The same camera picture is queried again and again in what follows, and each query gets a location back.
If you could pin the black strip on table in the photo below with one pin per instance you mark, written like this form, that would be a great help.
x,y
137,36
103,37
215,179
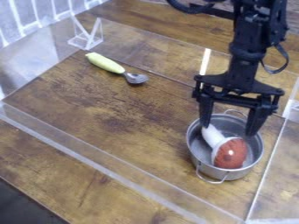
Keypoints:
x,y
210,10

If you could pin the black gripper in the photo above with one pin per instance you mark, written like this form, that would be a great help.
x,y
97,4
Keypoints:
x,y
237,88

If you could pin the silver pot with handles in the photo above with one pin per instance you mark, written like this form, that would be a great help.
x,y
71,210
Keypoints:
x,y
231,126

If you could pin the yellow handled metal spoon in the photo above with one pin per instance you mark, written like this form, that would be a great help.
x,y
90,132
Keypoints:
x,y
111,66

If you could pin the red white toy mushroom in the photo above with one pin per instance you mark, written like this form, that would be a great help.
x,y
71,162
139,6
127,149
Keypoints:
x,y
229,150

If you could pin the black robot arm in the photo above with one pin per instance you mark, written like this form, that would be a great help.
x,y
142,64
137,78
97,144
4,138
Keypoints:
x,y
259,27

